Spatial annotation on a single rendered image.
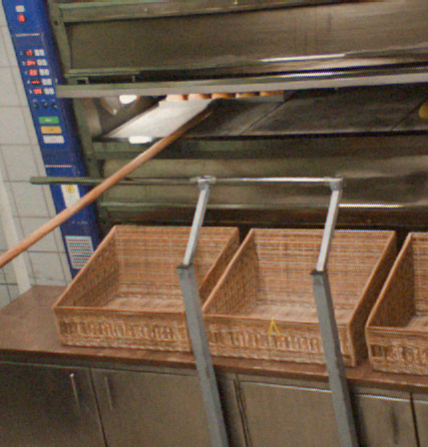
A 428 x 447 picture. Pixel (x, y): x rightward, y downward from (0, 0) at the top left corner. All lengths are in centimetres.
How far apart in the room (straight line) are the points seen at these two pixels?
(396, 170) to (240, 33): 70
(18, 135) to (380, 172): 150
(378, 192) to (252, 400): 82
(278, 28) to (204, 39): 29
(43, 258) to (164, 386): 104
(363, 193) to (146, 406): 106
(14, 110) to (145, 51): 68
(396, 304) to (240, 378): 56
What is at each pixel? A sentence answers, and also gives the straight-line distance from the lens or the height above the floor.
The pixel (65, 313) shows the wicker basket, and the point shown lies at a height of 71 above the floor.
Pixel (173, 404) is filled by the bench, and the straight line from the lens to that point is 435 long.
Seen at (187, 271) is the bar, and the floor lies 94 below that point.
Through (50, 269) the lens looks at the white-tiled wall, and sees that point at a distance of 514.
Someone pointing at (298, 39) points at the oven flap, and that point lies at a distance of 419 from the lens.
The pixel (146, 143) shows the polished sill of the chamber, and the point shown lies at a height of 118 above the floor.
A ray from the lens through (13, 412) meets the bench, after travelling 481.
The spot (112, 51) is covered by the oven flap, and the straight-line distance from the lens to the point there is 458.
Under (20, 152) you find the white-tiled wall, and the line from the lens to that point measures 499.
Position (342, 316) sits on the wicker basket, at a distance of 431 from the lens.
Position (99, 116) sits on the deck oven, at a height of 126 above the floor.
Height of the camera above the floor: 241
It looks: 20 degrees down
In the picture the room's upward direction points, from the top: 11 degrees counter-clockwise
